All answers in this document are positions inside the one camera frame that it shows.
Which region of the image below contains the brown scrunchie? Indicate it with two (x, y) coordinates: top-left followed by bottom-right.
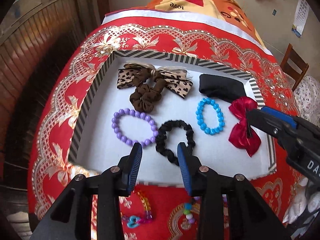
(130, 68), (167, 113)

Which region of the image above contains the wooden chair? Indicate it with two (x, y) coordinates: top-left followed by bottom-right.
(280, 43), (309, 91)

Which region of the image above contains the black scrunchie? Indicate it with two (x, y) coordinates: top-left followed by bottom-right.
(155, 120), (196, 166)

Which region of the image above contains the red satin bow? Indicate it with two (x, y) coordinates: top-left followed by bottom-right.
(228, 96), (261, 157)

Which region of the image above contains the striped white tray box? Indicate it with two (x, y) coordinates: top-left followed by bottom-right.
(68, 50), (277, 179)

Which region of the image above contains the white floral cushion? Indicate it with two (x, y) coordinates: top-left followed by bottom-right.
(293, 76), (320, 127)

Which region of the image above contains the blue bead bracelet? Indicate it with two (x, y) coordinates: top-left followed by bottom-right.
(195, 97), (226, 136)

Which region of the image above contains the wooden wardrobe door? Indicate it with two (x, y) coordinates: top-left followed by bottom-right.
(0, 0), (87, 156)

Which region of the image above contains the red floral bedspread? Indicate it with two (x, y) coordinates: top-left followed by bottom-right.
(28, 10), (299, 226)

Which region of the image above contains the black cloth pouch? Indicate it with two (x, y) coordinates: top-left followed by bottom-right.
(199, 74), (246, 103)

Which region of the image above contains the orange love print blanket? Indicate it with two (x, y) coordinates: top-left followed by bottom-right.
(142, 0), (266, 49)

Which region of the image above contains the leopard print bow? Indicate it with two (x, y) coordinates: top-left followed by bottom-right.
(117, 63), (193, 99)

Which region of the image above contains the purple bead bracelet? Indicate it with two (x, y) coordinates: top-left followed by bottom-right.
(111, 108), (159, 147)

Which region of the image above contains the multicolour bead bracelet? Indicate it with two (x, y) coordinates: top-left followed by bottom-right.
(183, 196), (201, 225)

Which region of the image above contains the colourful plastic chain bracelet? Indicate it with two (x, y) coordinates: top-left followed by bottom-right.
(121, 190), (154, 229)

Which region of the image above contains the wall calendar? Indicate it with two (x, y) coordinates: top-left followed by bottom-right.
(291, 0), (310, 37)

